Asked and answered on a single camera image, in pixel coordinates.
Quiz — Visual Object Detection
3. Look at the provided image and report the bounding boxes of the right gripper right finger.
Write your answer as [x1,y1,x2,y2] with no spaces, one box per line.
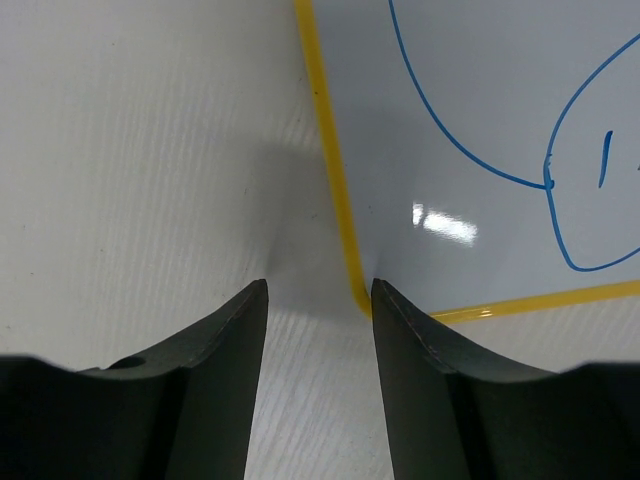
[371,279,639,479]

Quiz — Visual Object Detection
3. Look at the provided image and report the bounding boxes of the yellow-framed small whiteboard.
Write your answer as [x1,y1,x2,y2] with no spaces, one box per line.
[294,1,639,322]

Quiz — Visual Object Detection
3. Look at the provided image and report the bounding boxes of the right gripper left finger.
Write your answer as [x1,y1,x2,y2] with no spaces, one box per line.
[1,280,269,479]

